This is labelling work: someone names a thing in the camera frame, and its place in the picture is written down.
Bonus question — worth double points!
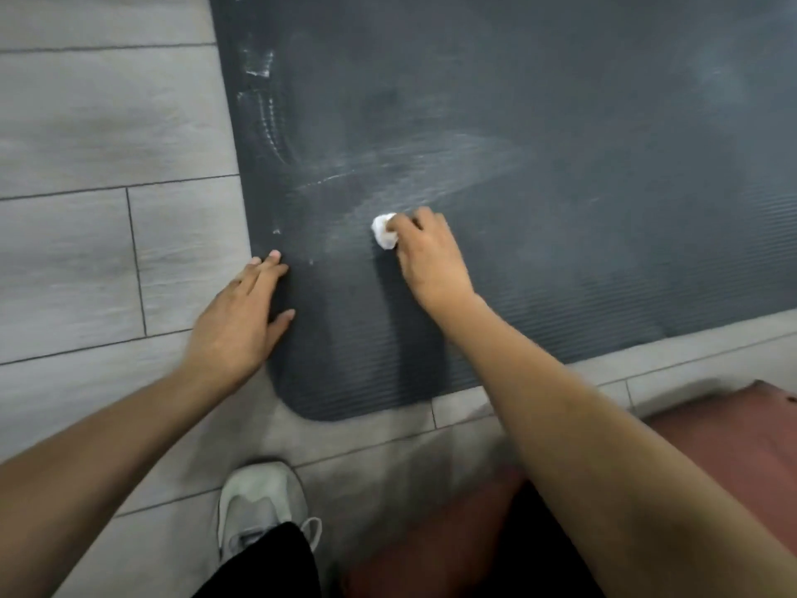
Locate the person's right forearm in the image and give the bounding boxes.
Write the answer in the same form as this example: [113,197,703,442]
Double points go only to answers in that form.
[435,292,797,598]

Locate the black trousers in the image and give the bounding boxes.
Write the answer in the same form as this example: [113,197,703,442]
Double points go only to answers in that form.
[193,478,605,598]

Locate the white tissue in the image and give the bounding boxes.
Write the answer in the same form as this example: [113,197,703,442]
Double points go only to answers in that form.
[371,212,400,251]

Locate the reddish-brown cushion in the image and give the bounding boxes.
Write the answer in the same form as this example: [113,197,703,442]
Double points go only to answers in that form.
[342,379,797,598]

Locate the person's left hand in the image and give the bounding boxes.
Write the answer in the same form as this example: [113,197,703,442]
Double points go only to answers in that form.
[179,249,296,397]

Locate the person's left forearm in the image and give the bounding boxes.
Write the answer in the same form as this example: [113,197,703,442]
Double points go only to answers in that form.
[0,365,241,598]

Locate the person's right hand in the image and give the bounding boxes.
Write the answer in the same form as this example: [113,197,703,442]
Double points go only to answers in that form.
[385,206,479,323]

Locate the grey shoe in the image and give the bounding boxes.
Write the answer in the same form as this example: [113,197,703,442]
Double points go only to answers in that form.
[216,461,324,565]

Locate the dark grey yoga mat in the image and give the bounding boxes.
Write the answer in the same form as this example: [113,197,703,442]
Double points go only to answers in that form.
[208,0,797,423]

